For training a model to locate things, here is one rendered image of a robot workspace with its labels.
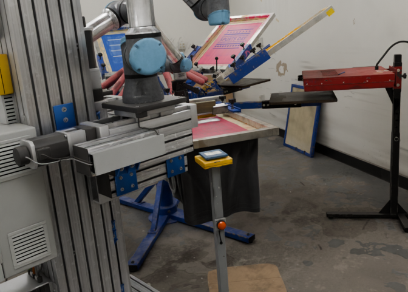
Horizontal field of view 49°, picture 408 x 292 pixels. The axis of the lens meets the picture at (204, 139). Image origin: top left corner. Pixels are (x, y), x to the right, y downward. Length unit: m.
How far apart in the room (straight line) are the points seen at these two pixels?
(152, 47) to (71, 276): 0.90
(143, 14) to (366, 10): 3.14
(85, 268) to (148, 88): 0.73
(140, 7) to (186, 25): 5.50
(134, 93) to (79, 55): 0.24
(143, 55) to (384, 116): 3.13
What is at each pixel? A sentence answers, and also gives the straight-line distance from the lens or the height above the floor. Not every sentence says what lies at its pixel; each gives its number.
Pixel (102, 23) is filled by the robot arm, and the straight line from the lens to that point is 2.27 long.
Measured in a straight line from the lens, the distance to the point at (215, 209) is 1.98.
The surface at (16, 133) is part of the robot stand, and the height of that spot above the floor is 1.22.
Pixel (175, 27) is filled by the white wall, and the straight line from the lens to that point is 6.90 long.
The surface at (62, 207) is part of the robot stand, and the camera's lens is 1.70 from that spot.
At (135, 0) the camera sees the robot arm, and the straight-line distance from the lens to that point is 1.46.
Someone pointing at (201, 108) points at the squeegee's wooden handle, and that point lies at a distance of 2.67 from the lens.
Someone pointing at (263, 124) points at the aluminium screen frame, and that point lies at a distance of 2.30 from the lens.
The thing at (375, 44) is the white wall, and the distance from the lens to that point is 4.29.
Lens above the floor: 1.51
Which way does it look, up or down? 14 degrees down
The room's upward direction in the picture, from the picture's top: 5 degrees counter-clockwise
